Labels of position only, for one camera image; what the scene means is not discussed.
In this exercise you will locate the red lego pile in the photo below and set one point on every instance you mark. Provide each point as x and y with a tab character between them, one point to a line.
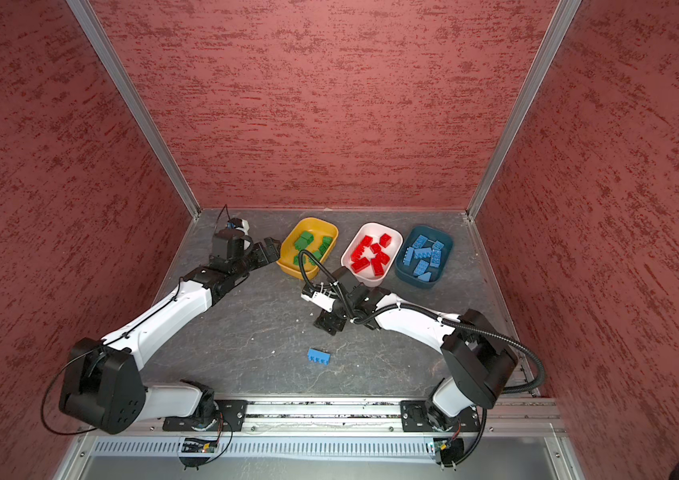
385	240
378	268

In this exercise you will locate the dark teal plastic bin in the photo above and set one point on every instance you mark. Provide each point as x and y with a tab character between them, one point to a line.
405	273

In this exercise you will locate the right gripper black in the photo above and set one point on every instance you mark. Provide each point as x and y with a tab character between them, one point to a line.
330	322

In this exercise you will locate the right aluminium corner post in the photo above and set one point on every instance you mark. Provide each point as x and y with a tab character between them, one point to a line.
558	27

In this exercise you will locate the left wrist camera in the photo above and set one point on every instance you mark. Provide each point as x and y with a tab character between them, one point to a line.
239	224

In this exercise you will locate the red lego pile bottom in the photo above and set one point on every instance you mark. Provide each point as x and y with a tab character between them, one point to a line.
385	240

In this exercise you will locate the aluminium front rail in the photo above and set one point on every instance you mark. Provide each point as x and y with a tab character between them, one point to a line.
383	416

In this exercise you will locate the white plastic bin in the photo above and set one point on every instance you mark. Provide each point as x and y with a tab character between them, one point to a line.
375	230

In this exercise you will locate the green lego small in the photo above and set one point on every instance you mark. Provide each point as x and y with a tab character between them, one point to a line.
325	243

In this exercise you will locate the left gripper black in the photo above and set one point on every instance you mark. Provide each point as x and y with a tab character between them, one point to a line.
273	252

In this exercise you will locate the green lego pile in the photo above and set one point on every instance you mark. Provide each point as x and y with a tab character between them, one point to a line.
304	240

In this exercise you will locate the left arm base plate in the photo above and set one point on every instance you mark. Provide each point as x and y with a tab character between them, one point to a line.
210	416

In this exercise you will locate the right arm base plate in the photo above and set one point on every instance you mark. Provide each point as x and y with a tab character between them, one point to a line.
422	416

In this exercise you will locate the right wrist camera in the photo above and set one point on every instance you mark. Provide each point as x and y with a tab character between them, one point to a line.
321	298

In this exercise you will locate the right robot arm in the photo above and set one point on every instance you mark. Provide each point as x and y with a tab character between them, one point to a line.
480	362

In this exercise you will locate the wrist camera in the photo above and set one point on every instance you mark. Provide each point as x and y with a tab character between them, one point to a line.
239	224
321	298

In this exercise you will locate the aluminium corner post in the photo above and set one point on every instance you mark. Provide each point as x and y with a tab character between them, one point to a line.
92	28
558	27

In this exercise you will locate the yellow plastic bin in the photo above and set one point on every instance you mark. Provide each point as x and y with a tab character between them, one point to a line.
318	228

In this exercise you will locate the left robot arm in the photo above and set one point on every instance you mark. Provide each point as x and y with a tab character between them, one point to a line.
101	384

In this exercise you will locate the red lego top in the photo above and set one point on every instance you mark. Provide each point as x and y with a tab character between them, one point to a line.
381	258

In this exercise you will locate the red lego diagonal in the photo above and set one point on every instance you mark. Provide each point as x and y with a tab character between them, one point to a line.
359	251

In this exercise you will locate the left aluminium corner post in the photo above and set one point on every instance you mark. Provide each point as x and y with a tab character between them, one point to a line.
92	28

